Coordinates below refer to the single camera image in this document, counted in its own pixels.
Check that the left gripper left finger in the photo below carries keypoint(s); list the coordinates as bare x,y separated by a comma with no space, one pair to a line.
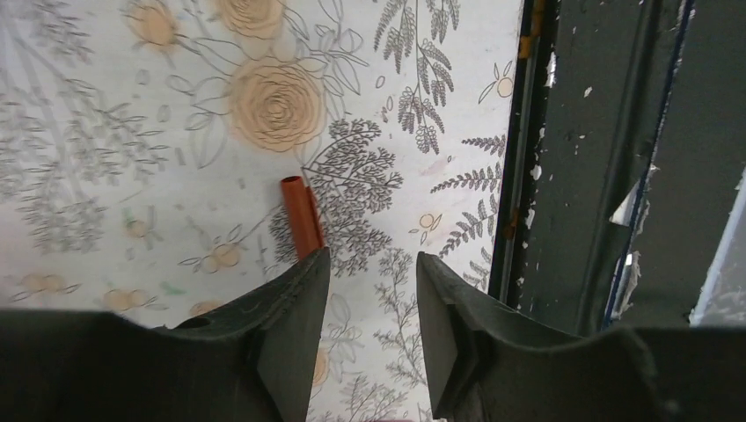
251,359

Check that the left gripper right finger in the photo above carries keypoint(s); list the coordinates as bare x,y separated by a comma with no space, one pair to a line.
460,328

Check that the red marker cap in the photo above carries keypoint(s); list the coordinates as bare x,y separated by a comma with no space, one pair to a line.
301,206

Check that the floral tablecloth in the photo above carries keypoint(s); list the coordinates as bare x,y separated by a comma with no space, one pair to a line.
142,148

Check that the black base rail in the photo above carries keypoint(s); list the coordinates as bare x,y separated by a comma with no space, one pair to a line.
625,172

